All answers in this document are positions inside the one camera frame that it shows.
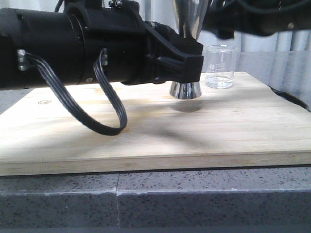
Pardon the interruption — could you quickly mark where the black left ribbon cable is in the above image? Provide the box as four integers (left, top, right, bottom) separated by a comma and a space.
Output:
24, 50, 128, 136

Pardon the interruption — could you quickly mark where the grey curtain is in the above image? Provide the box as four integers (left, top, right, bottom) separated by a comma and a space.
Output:
55, 0, 311, 52

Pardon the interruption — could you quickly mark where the light wooden cutting board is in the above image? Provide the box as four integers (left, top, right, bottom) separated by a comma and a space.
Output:
0, 72, 311, 175

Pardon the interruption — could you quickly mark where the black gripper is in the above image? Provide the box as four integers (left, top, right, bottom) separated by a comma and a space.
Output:
202, 0, 311, 39
63, 0, 204, 85

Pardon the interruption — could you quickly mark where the steel double jigger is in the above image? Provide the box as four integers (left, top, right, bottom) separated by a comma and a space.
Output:
170, 0, 209, 100

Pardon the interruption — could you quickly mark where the clear glass beaker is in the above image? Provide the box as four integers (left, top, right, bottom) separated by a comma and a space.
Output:
205, 45, 237, 89

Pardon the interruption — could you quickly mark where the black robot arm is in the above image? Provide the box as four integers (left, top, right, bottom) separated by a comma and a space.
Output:
0, 0, 203, 90

